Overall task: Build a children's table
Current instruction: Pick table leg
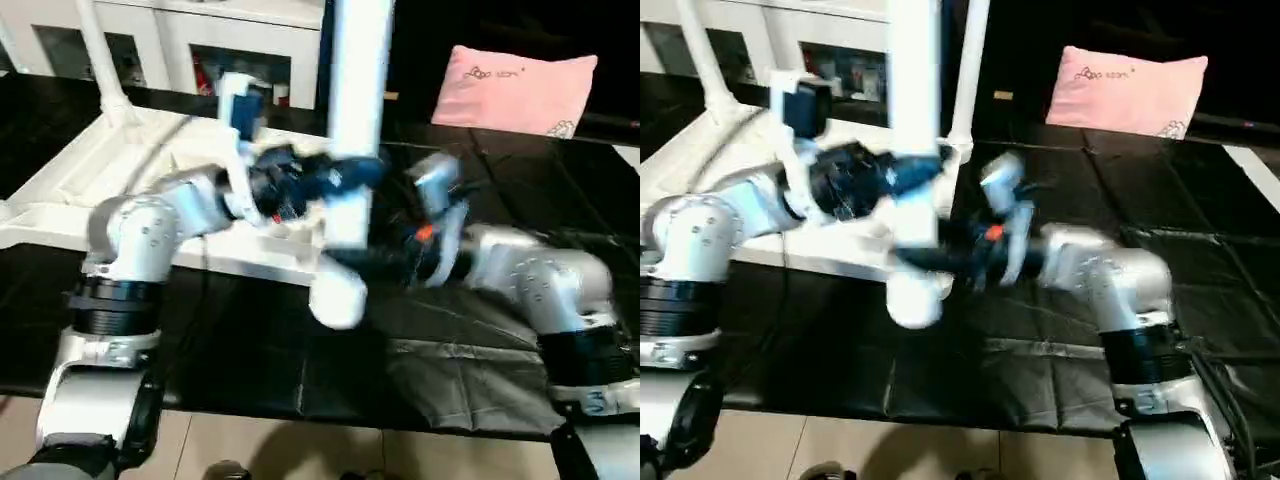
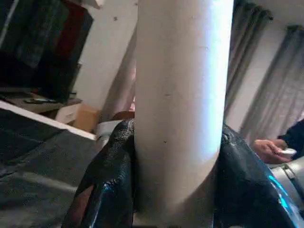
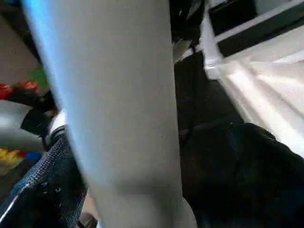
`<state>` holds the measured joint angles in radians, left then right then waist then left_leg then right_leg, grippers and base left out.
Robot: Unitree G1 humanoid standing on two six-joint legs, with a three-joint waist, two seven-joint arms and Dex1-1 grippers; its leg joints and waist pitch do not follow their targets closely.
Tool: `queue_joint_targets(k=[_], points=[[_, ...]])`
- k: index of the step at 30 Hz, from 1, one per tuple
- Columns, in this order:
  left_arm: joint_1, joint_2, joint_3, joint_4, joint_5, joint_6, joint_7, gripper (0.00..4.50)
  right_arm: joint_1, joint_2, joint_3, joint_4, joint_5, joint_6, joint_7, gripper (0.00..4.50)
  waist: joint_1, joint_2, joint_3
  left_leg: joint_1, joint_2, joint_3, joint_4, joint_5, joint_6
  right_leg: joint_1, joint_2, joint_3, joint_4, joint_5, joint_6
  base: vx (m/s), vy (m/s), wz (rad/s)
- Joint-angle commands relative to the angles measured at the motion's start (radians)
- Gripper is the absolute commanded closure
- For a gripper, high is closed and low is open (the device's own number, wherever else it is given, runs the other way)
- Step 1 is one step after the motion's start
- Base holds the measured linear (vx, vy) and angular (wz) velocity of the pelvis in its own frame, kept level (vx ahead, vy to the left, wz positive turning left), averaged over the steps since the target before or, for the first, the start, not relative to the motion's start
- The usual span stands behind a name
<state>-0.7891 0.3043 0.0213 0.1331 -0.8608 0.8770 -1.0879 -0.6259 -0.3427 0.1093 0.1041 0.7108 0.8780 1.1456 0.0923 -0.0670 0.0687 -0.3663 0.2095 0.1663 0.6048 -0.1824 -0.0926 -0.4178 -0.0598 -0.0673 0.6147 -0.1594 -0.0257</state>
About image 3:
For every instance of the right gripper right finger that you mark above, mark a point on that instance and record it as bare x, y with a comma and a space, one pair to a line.
242, 180

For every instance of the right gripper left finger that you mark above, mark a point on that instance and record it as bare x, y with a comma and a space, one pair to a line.
42, 199

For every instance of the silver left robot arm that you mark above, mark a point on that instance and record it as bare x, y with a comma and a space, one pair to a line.
19, 123

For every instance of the black work mat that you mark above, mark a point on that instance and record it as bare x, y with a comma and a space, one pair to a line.
204, 104

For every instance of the white glass-door cabinet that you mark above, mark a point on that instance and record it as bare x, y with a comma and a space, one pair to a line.
266, 19

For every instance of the white plastic table top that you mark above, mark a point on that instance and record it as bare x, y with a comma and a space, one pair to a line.
266, 85

